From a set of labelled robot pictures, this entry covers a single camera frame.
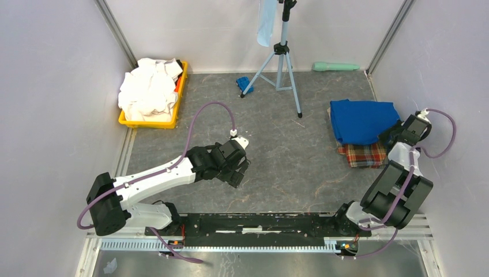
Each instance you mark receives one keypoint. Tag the yellow plastic tray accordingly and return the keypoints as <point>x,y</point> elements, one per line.
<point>168,118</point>

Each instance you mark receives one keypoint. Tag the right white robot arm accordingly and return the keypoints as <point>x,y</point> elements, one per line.
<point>398,192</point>

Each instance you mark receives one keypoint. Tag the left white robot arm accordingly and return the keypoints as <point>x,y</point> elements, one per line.
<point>116,203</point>

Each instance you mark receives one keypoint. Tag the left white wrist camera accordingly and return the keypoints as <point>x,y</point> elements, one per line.
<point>242,141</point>

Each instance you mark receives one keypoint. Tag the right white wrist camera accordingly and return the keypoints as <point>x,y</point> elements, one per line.
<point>423,114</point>

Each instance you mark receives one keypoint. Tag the folded plaid shirt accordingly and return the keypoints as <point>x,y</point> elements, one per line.
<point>363,156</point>

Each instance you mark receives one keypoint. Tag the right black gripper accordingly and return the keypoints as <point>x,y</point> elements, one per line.
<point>383,136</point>

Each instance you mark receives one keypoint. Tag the light blue music stand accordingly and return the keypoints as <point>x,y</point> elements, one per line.
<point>285,77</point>

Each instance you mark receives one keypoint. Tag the blue printed t-shirt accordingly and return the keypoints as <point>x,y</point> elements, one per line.
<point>360,122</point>

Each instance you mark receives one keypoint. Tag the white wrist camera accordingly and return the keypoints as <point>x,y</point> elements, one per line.
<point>423,114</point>
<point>242,141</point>

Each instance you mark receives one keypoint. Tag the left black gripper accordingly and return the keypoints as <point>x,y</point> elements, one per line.
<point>234,177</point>

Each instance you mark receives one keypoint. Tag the mint green cylinder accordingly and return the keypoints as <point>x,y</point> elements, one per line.
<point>325,66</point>

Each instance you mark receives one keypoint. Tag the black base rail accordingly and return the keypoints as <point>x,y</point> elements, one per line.
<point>261,230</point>

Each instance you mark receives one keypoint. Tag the orange garment in tray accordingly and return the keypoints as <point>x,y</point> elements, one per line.
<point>178,83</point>

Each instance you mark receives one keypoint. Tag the small blue object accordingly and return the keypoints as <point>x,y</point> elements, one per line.
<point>242,83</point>

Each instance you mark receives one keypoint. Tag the white crumpled garment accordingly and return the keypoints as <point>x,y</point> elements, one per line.
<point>149,88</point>

